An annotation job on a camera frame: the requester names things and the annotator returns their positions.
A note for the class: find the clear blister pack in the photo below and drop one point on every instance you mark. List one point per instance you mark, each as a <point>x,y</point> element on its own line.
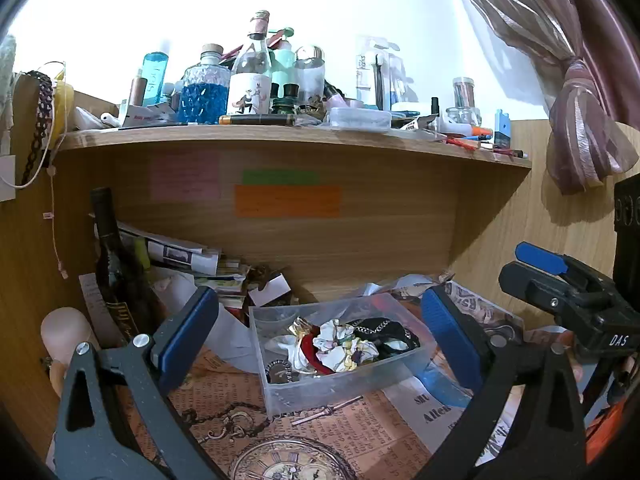
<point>370,72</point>

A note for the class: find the frosted jar with silver lid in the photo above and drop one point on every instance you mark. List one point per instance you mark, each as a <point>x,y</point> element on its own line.
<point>310,77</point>

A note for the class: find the small jar with dark lid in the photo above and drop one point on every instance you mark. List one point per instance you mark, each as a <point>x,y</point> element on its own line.
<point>463,92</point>

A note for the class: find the pink sticky note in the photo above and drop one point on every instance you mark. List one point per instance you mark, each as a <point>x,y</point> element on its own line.
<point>185,182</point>

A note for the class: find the clear plastic box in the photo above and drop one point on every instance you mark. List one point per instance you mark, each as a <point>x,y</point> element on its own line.
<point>345,382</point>

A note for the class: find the mint green pump bottle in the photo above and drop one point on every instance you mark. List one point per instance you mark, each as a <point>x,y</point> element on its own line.
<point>284,67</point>

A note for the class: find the orange sticky note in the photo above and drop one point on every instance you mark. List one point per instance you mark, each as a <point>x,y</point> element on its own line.
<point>289,201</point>

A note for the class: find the yellow plastic object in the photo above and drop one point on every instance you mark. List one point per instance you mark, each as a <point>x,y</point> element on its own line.
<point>64,105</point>

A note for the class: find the light blue tall bottle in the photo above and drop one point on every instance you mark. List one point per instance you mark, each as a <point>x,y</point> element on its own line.
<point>154,80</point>

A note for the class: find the dark wine bottle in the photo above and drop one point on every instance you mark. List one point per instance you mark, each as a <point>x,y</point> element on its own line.
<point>117,270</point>

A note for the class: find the blue plastic sheet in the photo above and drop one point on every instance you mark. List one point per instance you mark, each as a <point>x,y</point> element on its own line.
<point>442,385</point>

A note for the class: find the black lace band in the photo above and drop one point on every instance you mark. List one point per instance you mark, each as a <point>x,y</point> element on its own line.
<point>42,110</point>

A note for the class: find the pale pink cylinder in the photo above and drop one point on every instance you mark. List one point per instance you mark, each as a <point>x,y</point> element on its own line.
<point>65,332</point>

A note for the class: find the orange marker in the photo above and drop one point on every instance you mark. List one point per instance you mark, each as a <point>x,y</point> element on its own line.
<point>481,133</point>

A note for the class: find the stack of small booklets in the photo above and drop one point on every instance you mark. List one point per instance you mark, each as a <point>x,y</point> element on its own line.
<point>225,282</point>

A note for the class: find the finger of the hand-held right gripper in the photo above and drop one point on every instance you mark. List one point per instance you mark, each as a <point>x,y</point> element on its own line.
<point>542,257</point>
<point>530,287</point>

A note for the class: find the translucent plastic bag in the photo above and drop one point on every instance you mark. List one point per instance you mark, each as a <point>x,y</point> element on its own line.
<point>225,330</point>

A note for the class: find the dark brown pen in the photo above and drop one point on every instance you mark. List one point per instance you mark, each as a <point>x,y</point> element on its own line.
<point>257,120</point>

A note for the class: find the white towel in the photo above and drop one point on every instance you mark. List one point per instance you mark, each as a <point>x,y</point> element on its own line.
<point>6,70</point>

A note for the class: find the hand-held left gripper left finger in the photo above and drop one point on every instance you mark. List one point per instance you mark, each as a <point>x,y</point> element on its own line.
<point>187,332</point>

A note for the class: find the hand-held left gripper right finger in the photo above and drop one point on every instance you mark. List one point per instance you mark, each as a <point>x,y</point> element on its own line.
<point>450,340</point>

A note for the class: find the small white box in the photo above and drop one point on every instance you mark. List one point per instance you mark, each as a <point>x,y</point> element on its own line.
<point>272,290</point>

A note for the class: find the green sticky note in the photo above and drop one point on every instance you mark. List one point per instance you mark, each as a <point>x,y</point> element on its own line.
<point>280,177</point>

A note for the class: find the pink striped curtain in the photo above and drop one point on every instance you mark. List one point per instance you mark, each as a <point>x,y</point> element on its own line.
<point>565,60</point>

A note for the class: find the wooden shelf board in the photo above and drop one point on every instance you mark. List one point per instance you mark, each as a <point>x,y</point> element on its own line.
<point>300,142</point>

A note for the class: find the white power adapter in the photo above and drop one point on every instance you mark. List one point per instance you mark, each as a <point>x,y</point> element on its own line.
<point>6,177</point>

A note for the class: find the red fabric pouch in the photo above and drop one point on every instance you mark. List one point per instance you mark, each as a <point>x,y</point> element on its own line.
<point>312,355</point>

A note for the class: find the blue plastic block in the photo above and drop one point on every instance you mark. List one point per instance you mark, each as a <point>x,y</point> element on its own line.
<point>502,130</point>

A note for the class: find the clear plastic case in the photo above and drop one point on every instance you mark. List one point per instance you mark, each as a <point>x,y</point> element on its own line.
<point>360,118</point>

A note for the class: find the white floral scrunchie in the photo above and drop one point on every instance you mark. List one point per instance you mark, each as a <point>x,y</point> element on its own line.
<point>340,347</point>

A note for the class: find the clear bottle with white label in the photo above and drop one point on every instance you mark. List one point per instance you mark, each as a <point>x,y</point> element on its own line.
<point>250,92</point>

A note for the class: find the newspaper print desk mat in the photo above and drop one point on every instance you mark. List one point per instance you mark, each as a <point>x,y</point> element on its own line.
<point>350,440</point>

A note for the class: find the stack of folded papers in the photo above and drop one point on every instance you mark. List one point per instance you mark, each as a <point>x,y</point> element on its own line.
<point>175,255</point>

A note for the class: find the blue diamond-cut glass bottle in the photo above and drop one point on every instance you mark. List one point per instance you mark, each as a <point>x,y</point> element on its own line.
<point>202,102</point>

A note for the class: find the small clear glass bottle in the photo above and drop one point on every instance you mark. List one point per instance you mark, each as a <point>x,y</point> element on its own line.
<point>461,116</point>

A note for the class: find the black nail polish bottle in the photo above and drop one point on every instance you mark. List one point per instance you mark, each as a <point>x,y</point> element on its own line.
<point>435,106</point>

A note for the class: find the white cardboard tube box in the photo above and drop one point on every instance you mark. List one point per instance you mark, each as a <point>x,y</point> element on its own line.
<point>145,116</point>

